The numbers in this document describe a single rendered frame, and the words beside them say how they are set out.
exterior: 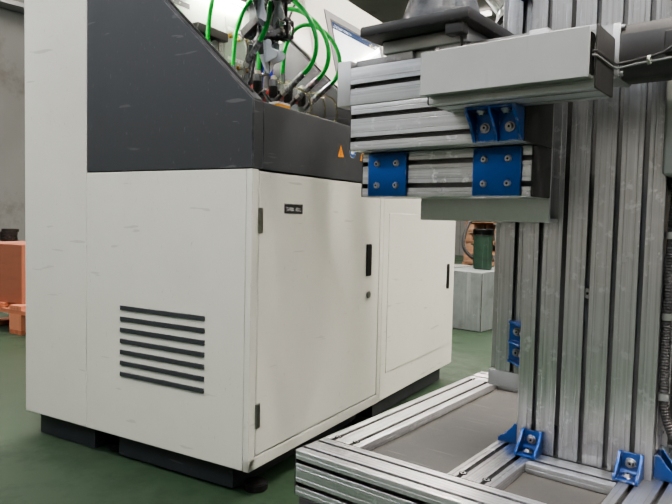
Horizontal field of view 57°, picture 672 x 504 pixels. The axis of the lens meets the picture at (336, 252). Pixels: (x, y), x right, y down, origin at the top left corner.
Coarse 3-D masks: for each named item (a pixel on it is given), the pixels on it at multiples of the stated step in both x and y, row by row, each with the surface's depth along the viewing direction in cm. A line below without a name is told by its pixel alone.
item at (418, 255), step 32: (320, 0) 229; (320, 64) 219; (384, 224) 206; (416, 224) 228; (448, 224) 257; (384, 256) 207; (416, 256) 230; (448, 256) 259; (384, 288) 208; (416, 288) 231; (448, 288) 261; (384, 320) 209; (416, 320) 233; (448, 320) 263; (384, 352) 210; (416, 352) 234; (448, 352) 265; (384, 384) 212; (416, 384) 247
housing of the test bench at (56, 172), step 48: (48, 0) 179; (48, 48) 180; (48, 96) 181; (48, 144) 181; (48, 192) 182; (48, 240) 183; (48, 288) 184; (48, 336) 184; (48, 384) 185; (48, 432) 191; (96, 432) 181
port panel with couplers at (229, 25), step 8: (232, 24) 217; (232, 32) 217; (240, 32) 221; (232, 40) 217; (240, 40) 219; (248, 40) 223; (224, 48) 214; (240, 48) 221; (248, 48) 225; (224, 56) 214; (240, 56) 221; (240, 64) 222; (240, 72) 222; (248, 72) 224
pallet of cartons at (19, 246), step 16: (0, 256) 356; (16, 256) 349; (0, 272) 356; (16, 272) 349; (0, 288) 357; (16, 288) 350; (0, 304) 351; (16, 304) 348; (0, 320) 373; (16, 320) 343
